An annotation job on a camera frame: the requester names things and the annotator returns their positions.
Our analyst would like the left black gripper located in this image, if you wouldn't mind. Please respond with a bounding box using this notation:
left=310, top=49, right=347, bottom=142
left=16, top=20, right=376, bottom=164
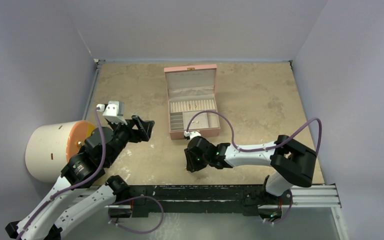
left=105, top=114, right=154, bottom=166

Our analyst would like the pink jewelry box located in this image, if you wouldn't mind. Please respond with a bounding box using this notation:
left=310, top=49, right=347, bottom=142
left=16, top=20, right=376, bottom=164
left=164, top=64, right=221, bottom=140

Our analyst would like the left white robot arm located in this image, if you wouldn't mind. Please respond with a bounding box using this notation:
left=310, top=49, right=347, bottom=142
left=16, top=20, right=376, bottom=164
left=5, top=115, right=155, bottom=240

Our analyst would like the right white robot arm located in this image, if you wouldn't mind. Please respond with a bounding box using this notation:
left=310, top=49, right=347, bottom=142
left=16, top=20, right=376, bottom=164
left=184, top=131, right=317, bottom=204

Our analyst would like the white cylinder orange lid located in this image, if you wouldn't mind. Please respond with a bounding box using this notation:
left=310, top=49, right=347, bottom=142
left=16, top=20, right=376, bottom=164
left=24, top=120, right=96, bottom=183

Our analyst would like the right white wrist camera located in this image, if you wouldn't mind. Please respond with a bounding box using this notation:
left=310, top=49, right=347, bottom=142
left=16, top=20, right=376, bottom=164
left=183, top=130, right=201, bottom=140

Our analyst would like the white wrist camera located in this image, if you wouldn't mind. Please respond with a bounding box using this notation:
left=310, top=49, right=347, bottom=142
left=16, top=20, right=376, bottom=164
left=183, top=130, right=201, bottom=140
left=96, top=100, right=127, bottom=125

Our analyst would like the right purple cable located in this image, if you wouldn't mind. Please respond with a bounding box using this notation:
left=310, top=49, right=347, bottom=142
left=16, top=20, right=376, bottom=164
left=185, top=110, right=323, bottom=157

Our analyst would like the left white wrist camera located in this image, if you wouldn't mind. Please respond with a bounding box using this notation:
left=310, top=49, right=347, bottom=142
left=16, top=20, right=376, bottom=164
left=96, top=100, right=127, bottom=125

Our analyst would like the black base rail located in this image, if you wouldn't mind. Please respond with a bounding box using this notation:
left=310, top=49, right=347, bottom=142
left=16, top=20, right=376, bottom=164
left=115, top=184, right=292, bottom=220

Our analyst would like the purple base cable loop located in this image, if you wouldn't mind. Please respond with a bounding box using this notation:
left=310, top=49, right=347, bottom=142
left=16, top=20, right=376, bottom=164
left=108, top=195, right=164, bottom=235

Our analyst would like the aluminium rail frame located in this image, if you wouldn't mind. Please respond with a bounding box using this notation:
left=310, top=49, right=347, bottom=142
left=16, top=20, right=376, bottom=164
left=290, top=184, right=342, bottom=208

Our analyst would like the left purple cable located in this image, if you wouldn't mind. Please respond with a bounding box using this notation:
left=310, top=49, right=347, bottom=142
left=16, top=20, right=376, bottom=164
left=14, top=107, right=108, bottom=240

